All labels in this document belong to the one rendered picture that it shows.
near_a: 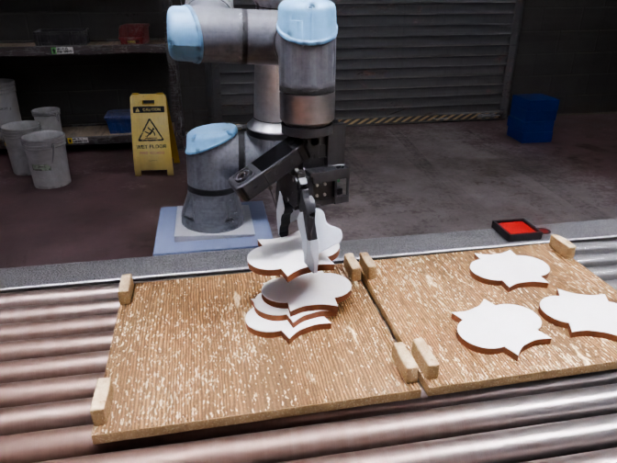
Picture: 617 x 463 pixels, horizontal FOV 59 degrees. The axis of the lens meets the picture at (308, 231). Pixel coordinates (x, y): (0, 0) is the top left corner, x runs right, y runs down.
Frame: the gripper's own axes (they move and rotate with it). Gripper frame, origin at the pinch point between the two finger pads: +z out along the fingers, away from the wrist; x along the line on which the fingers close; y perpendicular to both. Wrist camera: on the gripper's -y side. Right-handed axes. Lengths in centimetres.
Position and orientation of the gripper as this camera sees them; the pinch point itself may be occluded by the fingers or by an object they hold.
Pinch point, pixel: (294, 253)
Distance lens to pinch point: 82.3
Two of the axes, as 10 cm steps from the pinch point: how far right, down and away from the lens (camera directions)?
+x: -4.1, -4.0, 8.2
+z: 0.0, 9.0, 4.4
